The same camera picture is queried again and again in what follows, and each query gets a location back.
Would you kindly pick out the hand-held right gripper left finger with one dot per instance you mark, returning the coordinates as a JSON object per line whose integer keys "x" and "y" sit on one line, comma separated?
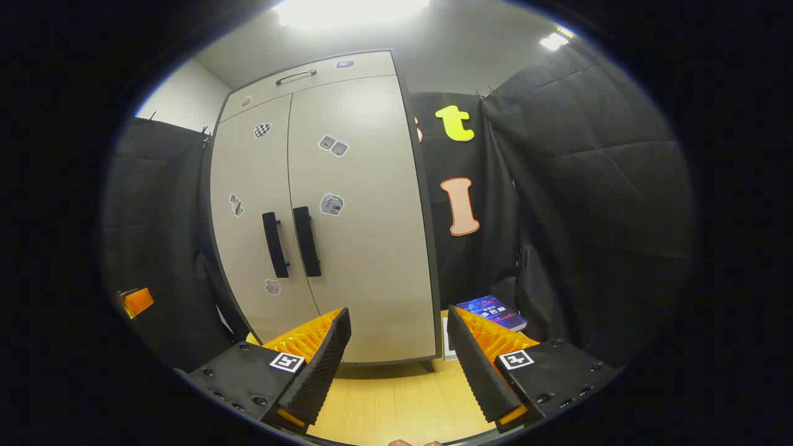
{"x": 322, "y": 371}

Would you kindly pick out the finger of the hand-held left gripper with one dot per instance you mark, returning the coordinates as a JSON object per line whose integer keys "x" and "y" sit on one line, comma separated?
{"x": 137, "y": 302}

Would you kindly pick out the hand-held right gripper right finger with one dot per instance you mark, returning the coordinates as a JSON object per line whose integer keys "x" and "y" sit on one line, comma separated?
{"x": 480, "y": 378}

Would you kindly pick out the beige double-door shoe cabinet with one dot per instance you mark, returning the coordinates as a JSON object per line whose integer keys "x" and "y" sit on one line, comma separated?
{"x": 437, "y": 310}

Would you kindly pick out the beige shoe cabinet door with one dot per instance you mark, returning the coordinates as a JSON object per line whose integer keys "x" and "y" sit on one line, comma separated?
{"x": 372, "y": 248}
{"x": 248, "y": 248}

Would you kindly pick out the white book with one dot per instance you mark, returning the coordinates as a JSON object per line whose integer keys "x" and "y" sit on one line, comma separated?
{"x": 450, "y": 347}

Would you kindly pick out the blue book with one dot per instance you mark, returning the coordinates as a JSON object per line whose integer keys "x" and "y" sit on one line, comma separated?
{"x": 492, "y": 311}

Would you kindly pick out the small yellow object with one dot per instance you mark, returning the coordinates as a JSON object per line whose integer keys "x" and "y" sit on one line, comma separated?
{"x": 253, "y": 339}

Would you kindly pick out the small ceiling light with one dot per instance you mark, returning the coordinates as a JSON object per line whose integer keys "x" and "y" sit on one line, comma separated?
{"x": 553, "y": 41}

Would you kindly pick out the ceiling light panel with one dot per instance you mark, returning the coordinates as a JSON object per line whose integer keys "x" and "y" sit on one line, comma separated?
{"x": 347, "y": 11}

